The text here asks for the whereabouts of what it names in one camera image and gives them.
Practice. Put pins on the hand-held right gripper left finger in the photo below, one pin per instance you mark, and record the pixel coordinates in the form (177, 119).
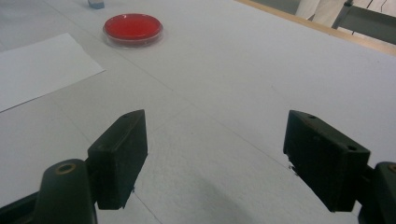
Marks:
(120, 161)

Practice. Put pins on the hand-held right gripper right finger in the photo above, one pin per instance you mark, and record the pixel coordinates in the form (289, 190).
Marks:
(323, 158)

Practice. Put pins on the white paper sheet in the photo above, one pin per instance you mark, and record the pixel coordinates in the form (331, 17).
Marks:
(40, 70)

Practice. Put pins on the red round ink pad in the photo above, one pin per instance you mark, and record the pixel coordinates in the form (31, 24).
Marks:
(133, 28)

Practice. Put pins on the white table cover sheet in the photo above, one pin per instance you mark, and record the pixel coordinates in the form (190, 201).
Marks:
(236, 87)

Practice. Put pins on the black metal stand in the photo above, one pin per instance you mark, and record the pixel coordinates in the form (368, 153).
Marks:
(367, 23)

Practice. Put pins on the white desk frame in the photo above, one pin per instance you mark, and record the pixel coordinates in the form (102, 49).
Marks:
(316, 11)

